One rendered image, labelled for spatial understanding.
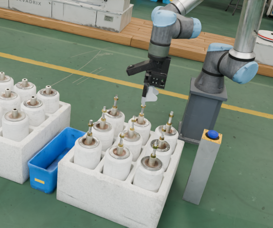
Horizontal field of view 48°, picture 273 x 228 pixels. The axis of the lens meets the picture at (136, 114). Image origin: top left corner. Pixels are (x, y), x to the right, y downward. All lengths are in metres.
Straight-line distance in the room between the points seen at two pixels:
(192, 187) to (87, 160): 0.45
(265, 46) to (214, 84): 1.56
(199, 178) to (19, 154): 0.69
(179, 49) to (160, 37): 1.86
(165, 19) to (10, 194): 0.85
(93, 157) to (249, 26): 0.82
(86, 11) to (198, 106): 1.85
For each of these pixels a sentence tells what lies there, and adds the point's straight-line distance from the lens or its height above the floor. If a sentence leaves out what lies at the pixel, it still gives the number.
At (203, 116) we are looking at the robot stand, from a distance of 1.61.
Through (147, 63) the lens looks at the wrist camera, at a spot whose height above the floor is 0.51.
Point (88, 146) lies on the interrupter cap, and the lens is 1.09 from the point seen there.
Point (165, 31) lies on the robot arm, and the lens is 1.09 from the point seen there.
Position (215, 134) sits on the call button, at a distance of 1.17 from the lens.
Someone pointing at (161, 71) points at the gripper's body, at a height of 0.49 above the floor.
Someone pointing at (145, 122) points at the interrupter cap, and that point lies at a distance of 1.27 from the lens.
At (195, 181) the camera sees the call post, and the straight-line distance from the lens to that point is 1.27.
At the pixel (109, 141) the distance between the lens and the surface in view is 1.20.
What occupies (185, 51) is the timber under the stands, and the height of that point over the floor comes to 0.07.
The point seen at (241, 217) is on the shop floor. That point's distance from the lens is 1.38.
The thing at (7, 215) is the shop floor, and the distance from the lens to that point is 1.22.
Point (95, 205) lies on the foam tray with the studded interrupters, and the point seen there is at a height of 0.05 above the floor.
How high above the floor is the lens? 0.90
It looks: 30 degrees down
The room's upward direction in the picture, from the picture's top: 11 degrees clockwise
